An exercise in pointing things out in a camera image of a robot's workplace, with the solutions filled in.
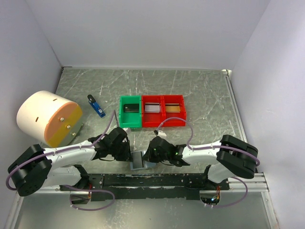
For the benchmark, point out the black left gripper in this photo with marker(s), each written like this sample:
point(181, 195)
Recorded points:
point(126, 155)

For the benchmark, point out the white silver card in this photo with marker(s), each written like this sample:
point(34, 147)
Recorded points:
point(152, 108)

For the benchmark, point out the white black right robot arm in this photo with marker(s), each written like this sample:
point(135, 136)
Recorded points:
point(226, 158)

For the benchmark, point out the red right plastic bin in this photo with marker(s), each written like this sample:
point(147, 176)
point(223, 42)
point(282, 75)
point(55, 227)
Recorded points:
point(176, 117)

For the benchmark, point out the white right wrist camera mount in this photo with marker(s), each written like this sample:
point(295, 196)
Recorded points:
point(160, 134)

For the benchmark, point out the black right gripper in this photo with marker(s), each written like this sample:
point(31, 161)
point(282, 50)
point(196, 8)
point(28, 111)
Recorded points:
point(148, 156)

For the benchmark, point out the grey card holder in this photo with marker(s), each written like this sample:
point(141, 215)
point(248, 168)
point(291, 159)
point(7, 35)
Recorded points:
point(146, 165)

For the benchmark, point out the white drum with orange lid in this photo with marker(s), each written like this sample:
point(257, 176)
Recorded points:
point(49, 118)

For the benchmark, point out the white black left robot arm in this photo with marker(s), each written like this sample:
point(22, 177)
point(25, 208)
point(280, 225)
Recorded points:
point(41, 167)

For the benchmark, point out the blue stapler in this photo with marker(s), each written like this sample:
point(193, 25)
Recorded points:
point(95, 106)

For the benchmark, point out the dark card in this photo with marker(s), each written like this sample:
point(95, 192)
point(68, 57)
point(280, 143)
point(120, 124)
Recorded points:
point(137, 160)

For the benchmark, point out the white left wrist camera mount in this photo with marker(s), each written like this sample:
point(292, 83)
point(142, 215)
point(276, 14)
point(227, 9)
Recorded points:
point(127, 130)

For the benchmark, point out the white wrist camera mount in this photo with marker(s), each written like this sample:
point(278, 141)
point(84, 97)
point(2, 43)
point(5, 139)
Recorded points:
point(160, 134)
point(127, 130)

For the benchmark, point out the red middle plastic bin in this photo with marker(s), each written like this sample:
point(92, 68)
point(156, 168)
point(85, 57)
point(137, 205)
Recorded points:
point(152, 119)

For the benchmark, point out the gold card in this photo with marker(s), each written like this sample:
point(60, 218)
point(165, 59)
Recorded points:
point(172, 108)

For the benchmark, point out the green plastic bin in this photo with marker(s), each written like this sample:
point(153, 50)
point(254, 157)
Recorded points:
point(130, 120)

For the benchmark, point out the red plastic bin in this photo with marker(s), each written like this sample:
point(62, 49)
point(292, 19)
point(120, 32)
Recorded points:
point(176, 117)
point(152, 119)

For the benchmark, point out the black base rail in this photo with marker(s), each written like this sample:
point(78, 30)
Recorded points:
point(142, 186)

